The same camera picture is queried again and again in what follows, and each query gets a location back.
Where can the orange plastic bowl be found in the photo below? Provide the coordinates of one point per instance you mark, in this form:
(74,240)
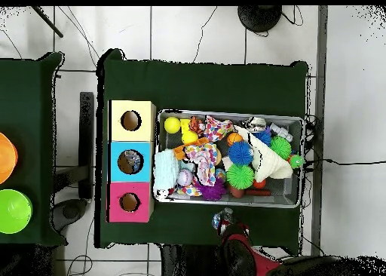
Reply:
(6,158)

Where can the wooden box with three holes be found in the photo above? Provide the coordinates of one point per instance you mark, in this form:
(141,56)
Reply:
(144,131)

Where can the purple spiky rubber toy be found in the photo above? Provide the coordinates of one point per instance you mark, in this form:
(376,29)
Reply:
(212,193)

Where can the blue spiky rubber ball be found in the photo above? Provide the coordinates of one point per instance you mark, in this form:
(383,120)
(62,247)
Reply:
(240,153)

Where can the light blue knitted cloth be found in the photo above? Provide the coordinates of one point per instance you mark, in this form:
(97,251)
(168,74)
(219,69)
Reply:
(166,170)

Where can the colourful dotted cloth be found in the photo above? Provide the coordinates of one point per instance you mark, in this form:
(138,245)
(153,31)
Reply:
(205,164)
(217,128)

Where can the black round stand base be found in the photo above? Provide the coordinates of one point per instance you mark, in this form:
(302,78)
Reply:
(259,18)

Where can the green spiky rubber ball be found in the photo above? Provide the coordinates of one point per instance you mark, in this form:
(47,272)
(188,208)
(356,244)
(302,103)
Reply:
(240,176)

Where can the green spiky caterpillar toy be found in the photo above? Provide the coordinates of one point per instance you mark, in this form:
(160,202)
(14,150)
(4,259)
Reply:
(280,147)

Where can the yellow ball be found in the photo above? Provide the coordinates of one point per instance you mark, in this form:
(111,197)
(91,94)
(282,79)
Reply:
(172,125)
(190,137)

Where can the cream knitted cloth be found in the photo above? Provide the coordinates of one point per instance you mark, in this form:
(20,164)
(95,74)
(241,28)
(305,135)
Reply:
(271,164)

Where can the orange toy building brick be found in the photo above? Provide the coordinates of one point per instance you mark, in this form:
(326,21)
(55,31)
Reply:
(178,152)

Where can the green plastic bowl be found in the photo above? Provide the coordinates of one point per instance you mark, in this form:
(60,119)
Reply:
(13,211)

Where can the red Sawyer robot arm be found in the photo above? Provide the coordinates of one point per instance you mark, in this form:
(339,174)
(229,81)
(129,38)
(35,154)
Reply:
(241,258)

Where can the black rod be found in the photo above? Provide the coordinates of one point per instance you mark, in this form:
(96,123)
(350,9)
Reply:
(48,22)

